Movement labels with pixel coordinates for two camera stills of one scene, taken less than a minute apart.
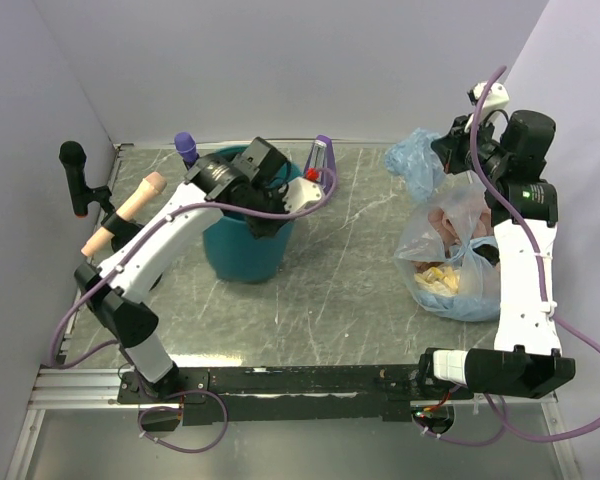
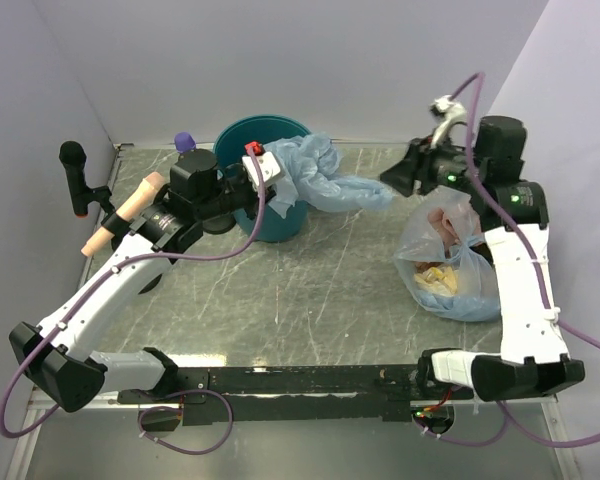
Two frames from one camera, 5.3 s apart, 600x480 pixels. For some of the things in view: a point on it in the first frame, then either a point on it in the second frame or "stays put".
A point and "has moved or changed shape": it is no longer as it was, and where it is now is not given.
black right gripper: (449, 146) → (416, 164)
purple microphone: (186, 147) stays put
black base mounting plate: (294, 394) stays put
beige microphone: (151, 186) stays put
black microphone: (73, 157) stays put
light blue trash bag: (412, 160) has moved or changed shape
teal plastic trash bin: (235, 249) → (229, 144)
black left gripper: (264, 229) stays put
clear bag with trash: (448, 257) stays put
